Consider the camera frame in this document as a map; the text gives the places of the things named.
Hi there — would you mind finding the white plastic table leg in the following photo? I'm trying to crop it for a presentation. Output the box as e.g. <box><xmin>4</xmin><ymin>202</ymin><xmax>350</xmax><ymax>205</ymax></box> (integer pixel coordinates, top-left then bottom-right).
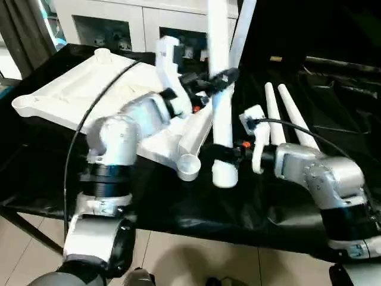
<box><xmin>206</xmin><ymin>0</ymin><xmax>240</xmax><ymax>189</ymax></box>
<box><xmin>229</xmin><ymin>0</ymin><xmax>258</xmax><ymax>71</ymax></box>
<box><xmin>264</xmin><ymin>82</ymin><xmax>287</xmax><ymax>147</ymax></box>
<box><xmin>277</xmin><ymin>83</ymin><xmax>323</xmax><ymax>152</ymax></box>

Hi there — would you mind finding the black mat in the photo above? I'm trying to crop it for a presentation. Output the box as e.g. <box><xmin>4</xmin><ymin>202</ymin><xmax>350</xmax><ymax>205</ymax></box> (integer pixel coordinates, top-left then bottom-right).
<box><xmin>0</xmin><ymin>43</ymin><xmax>381</xmax><ymax>263</ymax></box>

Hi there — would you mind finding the white cabinet with glass doors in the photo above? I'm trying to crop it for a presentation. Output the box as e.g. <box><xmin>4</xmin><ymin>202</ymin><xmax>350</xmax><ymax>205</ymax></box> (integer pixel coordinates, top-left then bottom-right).
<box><xmin>52</xmin><ymin>0</ymin><xmax>240</xmax><ymax>55</ymax></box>

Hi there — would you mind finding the white plastic table top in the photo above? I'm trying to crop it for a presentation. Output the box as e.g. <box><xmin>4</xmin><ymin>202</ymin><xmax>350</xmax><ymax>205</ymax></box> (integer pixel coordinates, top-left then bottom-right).
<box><xmin>12</xmin><ymin>48</ymin><xmax>216</xmax><ymax>182</ymax></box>

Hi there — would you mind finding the black metal bar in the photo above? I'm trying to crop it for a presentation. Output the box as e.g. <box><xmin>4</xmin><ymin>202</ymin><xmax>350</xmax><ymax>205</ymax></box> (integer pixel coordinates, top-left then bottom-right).
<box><xmin>304</xmin><ymin>56</ymin><xmax>381</xmax><ymax>76</ymax></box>

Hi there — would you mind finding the grey right robot foot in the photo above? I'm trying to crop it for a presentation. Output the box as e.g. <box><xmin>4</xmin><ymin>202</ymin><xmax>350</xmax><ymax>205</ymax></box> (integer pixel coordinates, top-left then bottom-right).
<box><xmin>205</xmin><ymin>275</ymin><xmax>246</xmax><ymax>286</ymax></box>

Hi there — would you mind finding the grey robot foot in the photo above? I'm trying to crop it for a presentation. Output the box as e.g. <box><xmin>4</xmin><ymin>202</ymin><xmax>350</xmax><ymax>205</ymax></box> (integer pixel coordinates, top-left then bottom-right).
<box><xmin>205</xmin><ymin>275</ymin><xmax>246</xmax><ymax>286</ymax></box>
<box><xmin>126</xmin><ymin>268</ymin><xmax>157</xmax><ymax>286</ymax></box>

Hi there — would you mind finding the grey left robot foot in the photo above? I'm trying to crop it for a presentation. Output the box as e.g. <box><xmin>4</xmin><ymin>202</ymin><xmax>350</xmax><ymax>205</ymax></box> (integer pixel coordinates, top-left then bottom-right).
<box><xmin>126</xmin><ymin>268</ymin><xmax>157</xmax><ymax>286</ymax></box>

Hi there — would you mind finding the grey curtain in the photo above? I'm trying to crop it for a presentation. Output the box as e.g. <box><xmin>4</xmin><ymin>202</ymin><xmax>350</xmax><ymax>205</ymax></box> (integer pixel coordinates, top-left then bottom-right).
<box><xmin>0</xmin><ymin>0</ymin><xmax>61</xmax><ymax>75</ymax></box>

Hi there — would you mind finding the black metal stand leg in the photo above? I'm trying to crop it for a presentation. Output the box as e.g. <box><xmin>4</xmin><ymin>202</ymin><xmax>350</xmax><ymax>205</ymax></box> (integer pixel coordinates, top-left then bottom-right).
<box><xmin>0</xmin><ymin>204</ymin><xmax>67</xmax><ymax>258</ymax></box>

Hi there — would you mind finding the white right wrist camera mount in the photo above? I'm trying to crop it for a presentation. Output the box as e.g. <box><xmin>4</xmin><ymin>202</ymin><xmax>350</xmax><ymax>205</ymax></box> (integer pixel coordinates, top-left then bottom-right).
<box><xmin>239</xmin><ymin>105</ymin><xmax>272</xmax><ymax>175</ymax></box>

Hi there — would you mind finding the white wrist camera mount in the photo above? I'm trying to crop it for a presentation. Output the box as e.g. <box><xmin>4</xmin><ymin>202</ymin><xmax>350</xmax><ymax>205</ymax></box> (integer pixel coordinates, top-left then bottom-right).
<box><xmin>155</xmin><ymin>36</ymin><xmax>195</xmax><ymax>115</ymax></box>
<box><xmin>239</xmin><ymin>105</ymin><xmax>272</xmax><ymax>175</ymax></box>

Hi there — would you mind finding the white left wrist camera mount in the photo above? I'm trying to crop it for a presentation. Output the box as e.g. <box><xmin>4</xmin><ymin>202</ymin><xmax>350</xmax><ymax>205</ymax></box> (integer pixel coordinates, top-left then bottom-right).
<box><xmin>155</xmin><ymin>36</ymin><xmax>195</xmax><ymax>115</ymax></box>

